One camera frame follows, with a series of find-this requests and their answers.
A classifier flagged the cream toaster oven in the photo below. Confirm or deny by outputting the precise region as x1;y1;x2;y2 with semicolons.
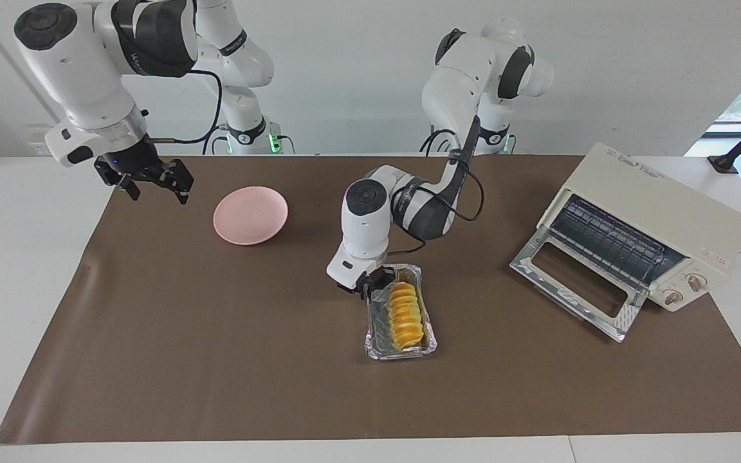
536;142;741;313

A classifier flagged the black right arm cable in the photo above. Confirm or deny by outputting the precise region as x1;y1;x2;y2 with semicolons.
149;69;224;144

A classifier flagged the black right base cable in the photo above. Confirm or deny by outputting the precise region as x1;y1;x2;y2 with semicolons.
202;124;227;155

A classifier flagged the black left base cable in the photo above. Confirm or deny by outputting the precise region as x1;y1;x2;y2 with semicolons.
419;127;456;155

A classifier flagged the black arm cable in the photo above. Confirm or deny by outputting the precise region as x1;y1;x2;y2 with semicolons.
149;69;224;144
387;116;484;258

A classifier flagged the yellow sliced bread loaf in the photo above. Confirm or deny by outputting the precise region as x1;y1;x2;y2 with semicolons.
387;282;425;351

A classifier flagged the glass oven door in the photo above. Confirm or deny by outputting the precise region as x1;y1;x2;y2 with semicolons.
510;225;649;343

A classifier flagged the pink round plate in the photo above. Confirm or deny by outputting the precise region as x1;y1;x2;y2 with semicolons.
213;186;289;246

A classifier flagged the metal oven wire rack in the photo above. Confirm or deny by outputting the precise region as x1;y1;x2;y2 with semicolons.
551;196;683;287

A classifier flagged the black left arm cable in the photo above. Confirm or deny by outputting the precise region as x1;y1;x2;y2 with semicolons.
387;116;484;258

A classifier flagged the black base cable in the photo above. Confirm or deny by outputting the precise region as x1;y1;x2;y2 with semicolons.
202;124;227;155
419;127;456;155

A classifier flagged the aluminium foil tray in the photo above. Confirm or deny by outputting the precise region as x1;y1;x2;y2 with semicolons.
364;264;438;360

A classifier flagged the white wall socket box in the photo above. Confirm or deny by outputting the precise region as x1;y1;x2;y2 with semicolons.
28;125;62;157

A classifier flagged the brown table mat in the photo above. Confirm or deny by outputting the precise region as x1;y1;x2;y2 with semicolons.
0;154;741;444

